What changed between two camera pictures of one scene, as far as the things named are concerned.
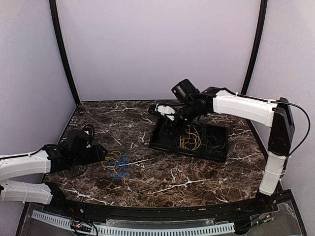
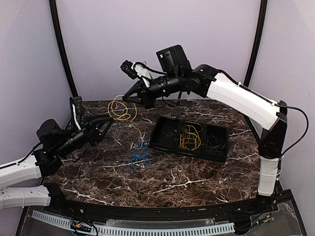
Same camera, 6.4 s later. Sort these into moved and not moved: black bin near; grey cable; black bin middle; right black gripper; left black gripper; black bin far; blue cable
Moved: left black gripper; blue cable; right black gripper
Not moved: grey cable; black bin far; black bin middle; black bin near
